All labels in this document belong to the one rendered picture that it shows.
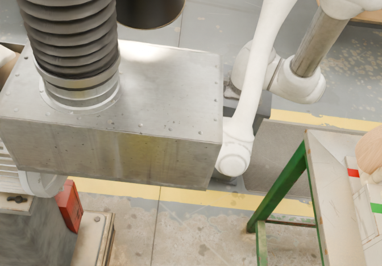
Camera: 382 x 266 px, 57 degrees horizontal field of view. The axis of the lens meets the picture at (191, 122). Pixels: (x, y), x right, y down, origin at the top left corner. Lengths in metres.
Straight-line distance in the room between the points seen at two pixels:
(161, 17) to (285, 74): 0.97
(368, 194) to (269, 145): 1.32
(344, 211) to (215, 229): 0.99
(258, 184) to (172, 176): 1.72
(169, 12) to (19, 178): 0.41
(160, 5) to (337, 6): 0.65
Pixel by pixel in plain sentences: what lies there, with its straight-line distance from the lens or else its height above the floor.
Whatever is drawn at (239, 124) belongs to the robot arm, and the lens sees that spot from 0.97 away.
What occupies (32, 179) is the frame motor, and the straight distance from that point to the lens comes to 0.72.
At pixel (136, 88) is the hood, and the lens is 0.51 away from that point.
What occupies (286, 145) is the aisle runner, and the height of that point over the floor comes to 0.00.
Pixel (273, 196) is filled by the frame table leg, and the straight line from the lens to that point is 1.66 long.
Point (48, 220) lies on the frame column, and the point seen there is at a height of 0.70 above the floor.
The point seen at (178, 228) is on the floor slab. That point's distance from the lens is 2.03.
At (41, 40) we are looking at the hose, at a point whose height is 1.64.
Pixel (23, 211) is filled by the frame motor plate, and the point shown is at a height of 1.12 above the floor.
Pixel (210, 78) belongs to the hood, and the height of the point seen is 1.53.
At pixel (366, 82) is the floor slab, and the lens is 3.23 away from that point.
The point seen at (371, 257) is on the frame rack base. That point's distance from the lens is 1.16.
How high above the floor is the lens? 1.90
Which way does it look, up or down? 52 degrees down
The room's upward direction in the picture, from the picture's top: 12 degrees clockwise
